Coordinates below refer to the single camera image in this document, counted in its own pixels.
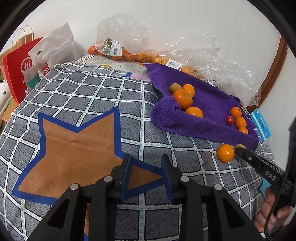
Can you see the wooden door frame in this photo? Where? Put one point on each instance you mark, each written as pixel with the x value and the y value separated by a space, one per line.
pixel 276 67

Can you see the purple towel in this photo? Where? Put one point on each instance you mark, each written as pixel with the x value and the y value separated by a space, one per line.
pixel 208 102

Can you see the red strawberry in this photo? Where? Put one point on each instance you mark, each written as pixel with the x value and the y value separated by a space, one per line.
pixel 229 120

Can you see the large clear plastic bag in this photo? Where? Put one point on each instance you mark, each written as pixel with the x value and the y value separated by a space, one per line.
pixel 233 78

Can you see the mandarin with green stem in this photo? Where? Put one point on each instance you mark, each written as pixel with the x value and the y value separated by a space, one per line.
pixel 182 99

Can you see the grey plaid bedsheet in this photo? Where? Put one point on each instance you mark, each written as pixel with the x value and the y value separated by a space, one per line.
pixel 81 92

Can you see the blue tissue pack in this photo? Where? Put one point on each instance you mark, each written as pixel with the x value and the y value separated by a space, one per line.
pixel 261 125

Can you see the clear bag of kumquats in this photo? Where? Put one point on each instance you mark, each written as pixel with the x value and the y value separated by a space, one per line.
pixel 192 51

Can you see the white plastic bag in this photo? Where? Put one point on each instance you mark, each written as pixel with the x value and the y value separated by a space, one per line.
pixel 60 44

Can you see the large orange kumquat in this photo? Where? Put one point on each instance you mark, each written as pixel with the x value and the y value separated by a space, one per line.
pixel 194 112

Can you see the clear bag of oranges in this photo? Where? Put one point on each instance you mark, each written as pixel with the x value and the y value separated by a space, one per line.
pixel 120 30

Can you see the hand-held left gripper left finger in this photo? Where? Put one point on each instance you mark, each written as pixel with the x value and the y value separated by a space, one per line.
pixel 126 177

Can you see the white floral cloth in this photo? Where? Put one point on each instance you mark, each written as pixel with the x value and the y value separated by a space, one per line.
pixel 3 92

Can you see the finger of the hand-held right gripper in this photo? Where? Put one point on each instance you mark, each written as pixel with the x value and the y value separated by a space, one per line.
pixel 248 158

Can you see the small orange kumquat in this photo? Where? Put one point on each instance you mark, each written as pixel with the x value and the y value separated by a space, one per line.
pixel 243 131
pixel 189 89
pixel 235 112
pixel 240 122

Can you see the red paper bag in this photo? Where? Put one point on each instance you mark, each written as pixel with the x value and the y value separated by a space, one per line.
pixel 23 39
pixel 16 76

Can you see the large stemless mandarin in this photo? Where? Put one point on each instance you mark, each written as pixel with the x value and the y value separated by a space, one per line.
pixel 225 153

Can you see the yellow-green longan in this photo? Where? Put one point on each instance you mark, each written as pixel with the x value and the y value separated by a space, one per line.
pixel 175 88
pixel 240 146

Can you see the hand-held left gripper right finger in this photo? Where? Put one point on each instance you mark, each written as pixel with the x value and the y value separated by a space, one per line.
pixel 167 178

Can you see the person's right hand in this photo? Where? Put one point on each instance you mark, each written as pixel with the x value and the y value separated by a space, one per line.
pixel 264 215

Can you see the white printed quilt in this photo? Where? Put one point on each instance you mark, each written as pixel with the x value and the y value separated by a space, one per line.
pixel 115 66

